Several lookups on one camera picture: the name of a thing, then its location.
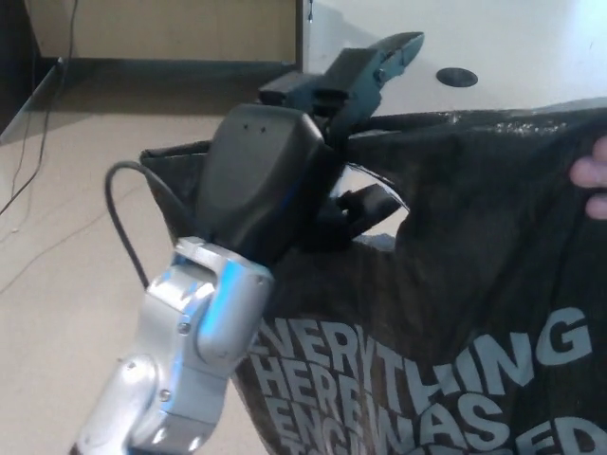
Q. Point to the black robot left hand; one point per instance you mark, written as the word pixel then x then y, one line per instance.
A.
pixel 256 180

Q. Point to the person's hand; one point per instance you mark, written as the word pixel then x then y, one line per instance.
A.
pixel 593 175

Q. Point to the black plastic bag white print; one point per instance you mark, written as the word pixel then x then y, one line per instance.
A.
pixel 450 227

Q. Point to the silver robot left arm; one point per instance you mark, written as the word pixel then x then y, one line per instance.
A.
pixel 185 341

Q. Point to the black round floor cover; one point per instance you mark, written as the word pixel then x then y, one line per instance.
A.
pixel 456 77

